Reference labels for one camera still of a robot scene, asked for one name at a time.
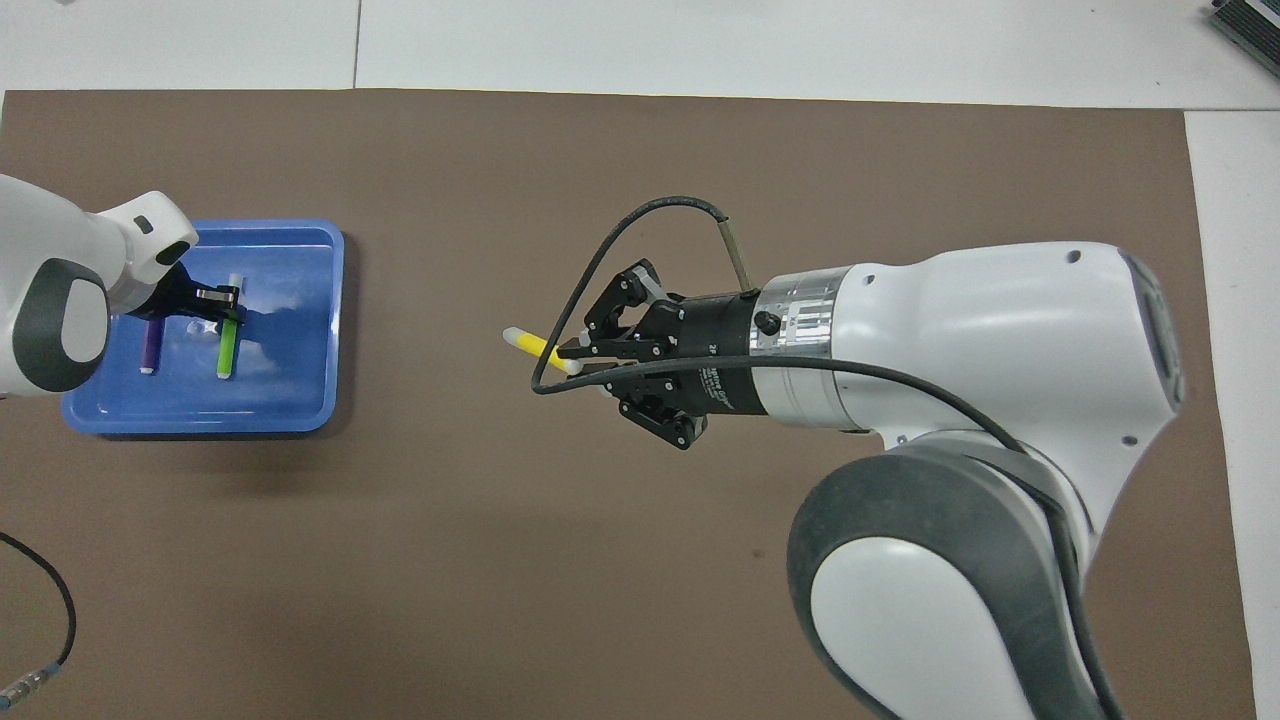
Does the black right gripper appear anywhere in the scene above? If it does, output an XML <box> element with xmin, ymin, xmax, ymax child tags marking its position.
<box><xmin>556</xmin><ymin>259</ymin><xmax>773</xmax><ymax>451</ymax></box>

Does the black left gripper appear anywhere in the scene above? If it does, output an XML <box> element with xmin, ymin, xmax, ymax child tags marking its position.
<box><xmin>148</xmin><ymin>262</ymin><xmax>251</xmax><ymax>327</ymax></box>

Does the green pen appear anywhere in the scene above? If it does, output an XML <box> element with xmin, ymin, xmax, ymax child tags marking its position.
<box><xmin>216</xmin><ymin>272</ymin><xmax>247</xmax><ymax>381</ymax></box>

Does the yellow pen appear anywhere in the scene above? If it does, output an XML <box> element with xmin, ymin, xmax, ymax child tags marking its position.
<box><xmin>502</xmin><ymin>325</ymin><xmax>584</xmax><ymax>377</ymax></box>

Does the blue plastic tray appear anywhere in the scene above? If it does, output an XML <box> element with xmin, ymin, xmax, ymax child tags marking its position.
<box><xmin>60</xmin><ymin>218</ymin><xmax>346</xmax><ymax>437</ymax></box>

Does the brown table mat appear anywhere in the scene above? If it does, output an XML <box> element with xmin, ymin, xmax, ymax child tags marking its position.
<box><xmin>0</xmin><ymin>88</ymin><xmax>1259</xmax><ymax>720</ymax></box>

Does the grey ribbed device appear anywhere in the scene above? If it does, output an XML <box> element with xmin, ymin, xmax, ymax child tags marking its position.
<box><xmin>1208</xmin><ymin>0</ymin><xmax>1280</xmax><ymax>79</ymax></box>

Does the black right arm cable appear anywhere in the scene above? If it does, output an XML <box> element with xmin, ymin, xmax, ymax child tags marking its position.
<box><xmin>530</xmin><ymin>196</ymin><xmax>1126</xmax><ymax>720</ymax></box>

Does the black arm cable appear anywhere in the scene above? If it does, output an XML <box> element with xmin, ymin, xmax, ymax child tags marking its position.
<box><xmin>530</xmin><ymin>196</ymin><xmax>1126</xmax><ymax>720</ymax></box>
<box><xmin>0</xmin><ymin>530</ymin><xmax>79</xmax><ymax>711</ymax></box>

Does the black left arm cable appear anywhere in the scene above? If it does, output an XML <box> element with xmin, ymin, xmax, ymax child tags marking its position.
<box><xmin>0</xmin><ymin>530</ymin><xmax>79</xmax><ymax>711</ymax></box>

